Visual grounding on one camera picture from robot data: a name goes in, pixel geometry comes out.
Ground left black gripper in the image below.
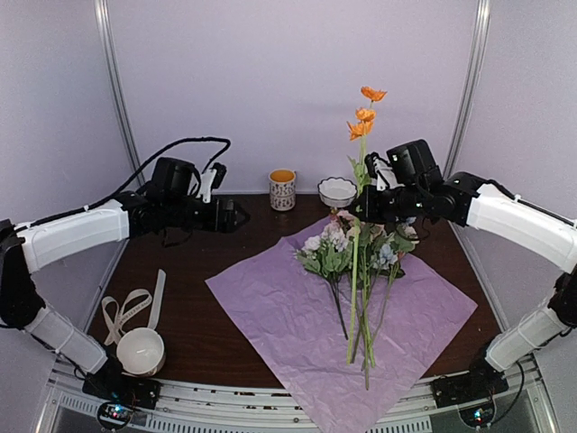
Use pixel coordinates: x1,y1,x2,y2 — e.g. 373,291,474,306
165,197,251,235

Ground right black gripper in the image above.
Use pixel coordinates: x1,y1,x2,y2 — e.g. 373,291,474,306
350,183,427,225

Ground white fake flower stem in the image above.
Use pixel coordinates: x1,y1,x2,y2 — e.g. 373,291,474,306
347,218,419,367

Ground patterned mug with orange inside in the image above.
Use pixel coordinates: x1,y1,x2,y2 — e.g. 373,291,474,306
269,169,297,212

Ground light blue fake flower stem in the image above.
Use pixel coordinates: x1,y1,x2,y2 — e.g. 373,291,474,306
371,243,404,275

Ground pink fake flower stem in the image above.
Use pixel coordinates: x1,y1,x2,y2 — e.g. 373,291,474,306
330,209,375,391

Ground orange fake flower stem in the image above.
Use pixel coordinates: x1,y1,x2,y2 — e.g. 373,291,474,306
347,86,387,369

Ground purple hydrangea fake flower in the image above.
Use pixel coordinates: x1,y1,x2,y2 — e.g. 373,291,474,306
295,220,353,339

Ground pink purple wrapping paper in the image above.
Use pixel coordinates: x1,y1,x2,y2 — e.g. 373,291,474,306
207,220,476,432

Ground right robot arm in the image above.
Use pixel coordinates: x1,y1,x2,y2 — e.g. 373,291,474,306
349,140,576,399

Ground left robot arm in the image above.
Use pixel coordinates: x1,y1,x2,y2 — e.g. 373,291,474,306
1,136,249,401

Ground white scalloped bowl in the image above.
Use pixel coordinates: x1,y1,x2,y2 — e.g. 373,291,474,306
317,177,357,208

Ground beige ribbon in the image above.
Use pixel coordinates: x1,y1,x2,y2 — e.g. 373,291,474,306
101,269,167,346

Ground white round cup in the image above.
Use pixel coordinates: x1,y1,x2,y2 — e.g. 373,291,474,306
116,327,166,377

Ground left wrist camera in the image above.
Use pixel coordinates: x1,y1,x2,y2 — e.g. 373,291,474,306
197,162,227,204

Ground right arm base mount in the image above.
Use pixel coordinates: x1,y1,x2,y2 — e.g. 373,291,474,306
431,373,509,430

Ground aluminium front rail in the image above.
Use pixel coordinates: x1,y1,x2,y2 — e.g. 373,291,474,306
33,357,559,432

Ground right aluminium frame post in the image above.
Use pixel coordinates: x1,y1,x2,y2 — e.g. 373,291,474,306
444,0,491,178

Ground aluminium frame post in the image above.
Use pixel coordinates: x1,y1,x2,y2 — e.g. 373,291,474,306
444,0,491,178
94,0,141,171

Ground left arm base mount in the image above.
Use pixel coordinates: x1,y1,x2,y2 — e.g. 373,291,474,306
82,375,161,431

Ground left aluminium frame post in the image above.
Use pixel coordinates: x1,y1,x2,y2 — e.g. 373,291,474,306
94,0,141,171

